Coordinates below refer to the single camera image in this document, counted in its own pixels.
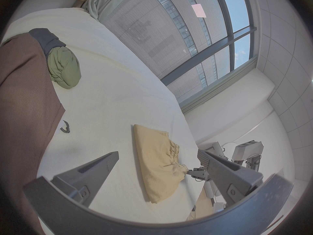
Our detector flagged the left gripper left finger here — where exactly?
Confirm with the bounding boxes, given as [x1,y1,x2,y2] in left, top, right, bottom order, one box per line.
[51,151,120,205]

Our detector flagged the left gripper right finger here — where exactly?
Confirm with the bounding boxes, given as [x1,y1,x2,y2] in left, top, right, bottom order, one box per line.
[197,149,264,207]

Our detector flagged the beige shorts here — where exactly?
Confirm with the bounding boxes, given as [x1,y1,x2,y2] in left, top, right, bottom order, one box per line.
[133,124,189,204]

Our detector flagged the small black hook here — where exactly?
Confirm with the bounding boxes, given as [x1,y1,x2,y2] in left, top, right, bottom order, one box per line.
[59,120,71,134]

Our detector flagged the green garment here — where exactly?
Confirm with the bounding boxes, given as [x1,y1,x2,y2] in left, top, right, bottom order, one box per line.
[47,46,82,90]

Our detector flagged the brown garment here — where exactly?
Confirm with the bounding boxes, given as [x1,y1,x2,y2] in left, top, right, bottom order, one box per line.
[0,32,66,220]

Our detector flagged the black garment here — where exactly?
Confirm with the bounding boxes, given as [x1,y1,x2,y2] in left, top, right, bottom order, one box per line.
[28,28,67,56]

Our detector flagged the window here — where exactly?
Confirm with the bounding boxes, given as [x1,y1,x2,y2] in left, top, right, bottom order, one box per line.
[99,0,257,105]

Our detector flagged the grey-green curtain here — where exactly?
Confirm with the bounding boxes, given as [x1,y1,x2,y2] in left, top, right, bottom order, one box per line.
[82,0,147,21]

